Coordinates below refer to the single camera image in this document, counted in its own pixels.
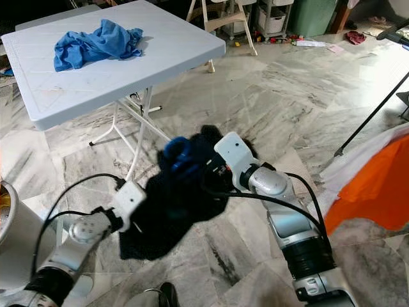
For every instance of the blue plastic hanger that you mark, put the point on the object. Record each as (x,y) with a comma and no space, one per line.
(176,150)

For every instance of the navy blue garment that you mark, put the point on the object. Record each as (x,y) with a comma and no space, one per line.
(179,211)

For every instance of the blue shirt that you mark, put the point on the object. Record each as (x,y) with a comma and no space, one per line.
(99,46)

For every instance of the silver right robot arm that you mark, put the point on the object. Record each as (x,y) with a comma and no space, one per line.
(294,236)

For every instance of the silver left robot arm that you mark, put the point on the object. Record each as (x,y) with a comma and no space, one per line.
(86,230)

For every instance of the white shirt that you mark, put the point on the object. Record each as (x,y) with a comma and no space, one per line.
(358,169)

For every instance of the white baby highchair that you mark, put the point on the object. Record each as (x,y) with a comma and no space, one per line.
(227,22)

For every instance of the orange shirt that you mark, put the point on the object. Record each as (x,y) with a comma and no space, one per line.
(377,185)

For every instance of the white paper sheet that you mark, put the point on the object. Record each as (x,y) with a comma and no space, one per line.
(310,43)

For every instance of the black metal drying rack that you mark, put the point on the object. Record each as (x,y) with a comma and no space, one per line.
(370,116)

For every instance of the white drawer trolley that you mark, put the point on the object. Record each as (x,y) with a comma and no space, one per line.
(273,19)

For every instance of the pink paper sheet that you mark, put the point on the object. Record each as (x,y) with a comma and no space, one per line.
(336,48)

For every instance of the green plastic bin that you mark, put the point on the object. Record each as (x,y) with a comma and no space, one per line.
(313,16)

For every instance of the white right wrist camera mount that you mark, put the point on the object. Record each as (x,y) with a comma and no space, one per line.
(235,153)

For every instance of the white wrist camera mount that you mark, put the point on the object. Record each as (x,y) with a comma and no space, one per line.
(129,199)
(235,153)

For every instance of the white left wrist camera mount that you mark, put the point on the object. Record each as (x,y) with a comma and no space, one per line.
(129,199)

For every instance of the brown wooden post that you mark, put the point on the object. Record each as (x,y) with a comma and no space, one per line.
(342,18)

